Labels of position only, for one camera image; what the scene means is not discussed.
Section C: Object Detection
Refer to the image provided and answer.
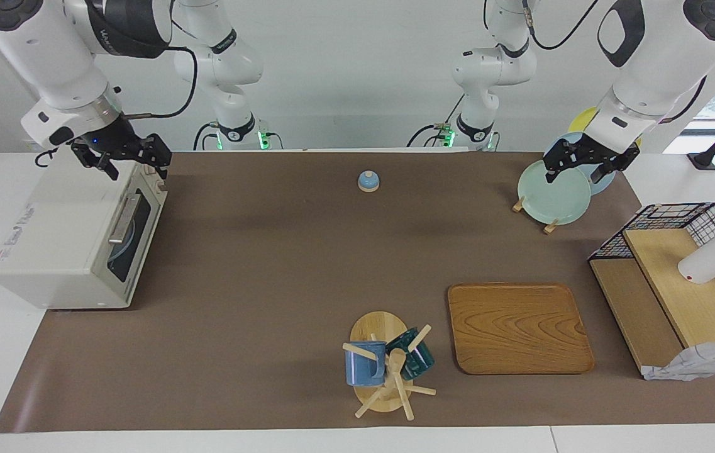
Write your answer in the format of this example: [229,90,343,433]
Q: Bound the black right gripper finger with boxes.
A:
[71,143,120,182]
[143,133,173,183]

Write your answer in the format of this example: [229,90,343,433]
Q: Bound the glass oven door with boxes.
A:
[104,165,169,300]

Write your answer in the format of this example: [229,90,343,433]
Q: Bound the cream toaster oven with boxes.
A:
[0,151,169,310]

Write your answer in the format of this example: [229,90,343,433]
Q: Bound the light blue racked plate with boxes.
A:
[543,132,617,196]

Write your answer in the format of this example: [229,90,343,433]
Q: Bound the pale green plate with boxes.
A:
[517,159,592,226]

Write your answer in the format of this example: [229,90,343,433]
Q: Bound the yellow plate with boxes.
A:
[568,106,644,149]

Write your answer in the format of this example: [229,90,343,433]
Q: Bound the wooden plate rack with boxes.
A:
[512,196,560,235]

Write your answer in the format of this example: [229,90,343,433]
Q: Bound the brown wooden tray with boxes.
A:
[447,282,596,376]

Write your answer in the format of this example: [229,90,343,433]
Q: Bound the brown table mat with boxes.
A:
[0,151,715,433]

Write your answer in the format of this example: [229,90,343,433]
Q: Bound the white patterned cloth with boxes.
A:
[641,338,715,382]

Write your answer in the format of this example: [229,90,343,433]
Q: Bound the wooden mug tree stand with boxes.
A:
[341,311,438,421]

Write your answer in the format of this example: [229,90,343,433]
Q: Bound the dark green mug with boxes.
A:
[385,327,436,381]

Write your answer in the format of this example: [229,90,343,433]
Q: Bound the blue mug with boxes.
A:
[345,340,389,388]

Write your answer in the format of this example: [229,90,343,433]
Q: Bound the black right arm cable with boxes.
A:
[121,45,199,120]

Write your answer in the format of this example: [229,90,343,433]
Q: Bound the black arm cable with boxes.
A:
[121,45,199,120]
[521,0,710,125]

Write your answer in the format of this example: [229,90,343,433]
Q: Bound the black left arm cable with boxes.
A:
[521,0,710,125]

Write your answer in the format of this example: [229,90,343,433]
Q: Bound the black base cable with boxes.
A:
[407,94,466,149]

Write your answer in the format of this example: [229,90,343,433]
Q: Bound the wooden shelf with wire basket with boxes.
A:
[588,202,715,378]

